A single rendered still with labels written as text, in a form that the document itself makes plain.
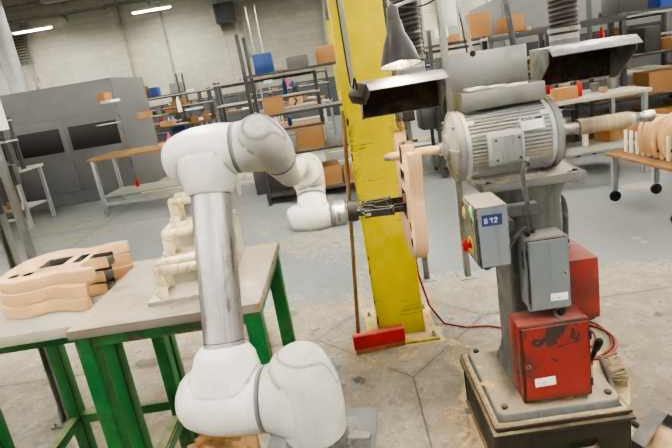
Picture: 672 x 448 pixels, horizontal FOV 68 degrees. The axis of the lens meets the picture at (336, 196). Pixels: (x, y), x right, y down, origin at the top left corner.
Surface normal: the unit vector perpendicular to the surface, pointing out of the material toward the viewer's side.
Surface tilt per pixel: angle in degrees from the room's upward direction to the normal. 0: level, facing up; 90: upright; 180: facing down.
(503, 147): 90
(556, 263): 90
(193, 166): 75
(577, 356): 90
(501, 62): 90
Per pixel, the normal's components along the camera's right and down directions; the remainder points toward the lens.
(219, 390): -0.13, -0.16
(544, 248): 0.00, 0.24
